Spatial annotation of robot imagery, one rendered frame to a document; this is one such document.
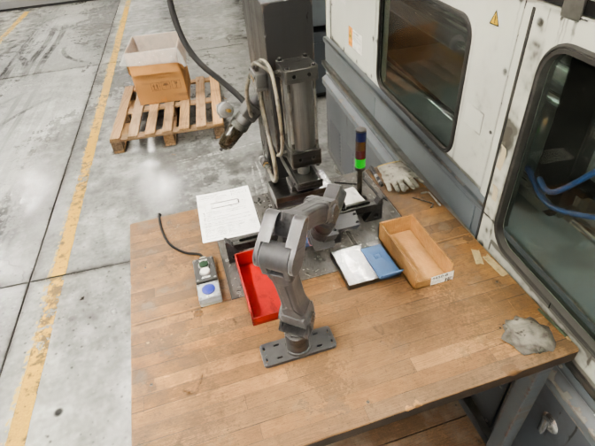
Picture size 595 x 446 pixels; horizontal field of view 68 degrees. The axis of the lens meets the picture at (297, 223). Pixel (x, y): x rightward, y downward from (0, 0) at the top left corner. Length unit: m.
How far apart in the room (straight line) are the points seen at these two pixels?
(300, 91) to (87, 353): 1.90
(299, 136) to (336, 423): 0.73
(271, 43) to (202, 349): 0.83
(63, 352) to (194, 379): 1.55
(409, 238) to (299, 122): 0.57
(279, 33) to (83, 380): 1.93
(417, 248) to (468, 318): 0.30
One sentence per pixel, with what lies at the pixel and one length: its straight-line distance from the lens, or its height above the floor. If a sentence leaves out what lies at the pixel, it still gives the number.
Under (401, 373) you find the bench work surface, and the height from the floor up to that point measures 0.90.
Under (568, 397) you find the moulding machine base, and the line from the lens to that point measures 1.53.
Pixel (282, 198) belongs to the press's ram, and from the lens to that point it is 1.32.
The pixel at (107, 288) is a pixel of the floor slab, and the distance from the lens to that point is 2.92.
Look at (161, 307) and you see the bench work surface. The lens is 1.42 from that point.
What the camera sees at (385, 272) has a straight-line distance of 1.38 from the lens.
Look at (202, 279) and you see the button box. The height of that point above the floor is 0.93.
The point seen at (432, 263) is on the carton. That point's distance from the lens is 1.46.
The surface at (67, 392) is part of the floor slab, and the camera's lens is 2.55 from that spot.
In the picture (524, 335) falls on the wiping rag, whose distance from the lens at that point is 1.32.
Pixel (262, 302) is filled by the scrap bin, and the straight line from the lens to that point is 1.34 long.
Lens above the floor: 1.92
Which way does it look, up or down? 40 degrees down
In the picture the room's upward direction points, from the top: 5 degrees counter-clockwise
